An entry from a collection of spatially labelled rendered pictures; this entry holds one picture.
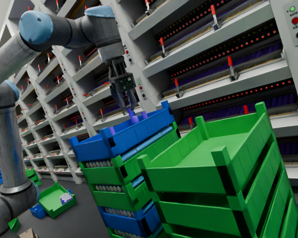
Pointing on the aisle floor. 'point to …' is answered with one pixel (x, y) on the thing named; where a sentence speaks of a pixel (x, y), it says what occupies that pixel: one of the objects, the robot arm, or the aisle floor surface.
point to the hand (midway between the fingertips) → (128, 108)
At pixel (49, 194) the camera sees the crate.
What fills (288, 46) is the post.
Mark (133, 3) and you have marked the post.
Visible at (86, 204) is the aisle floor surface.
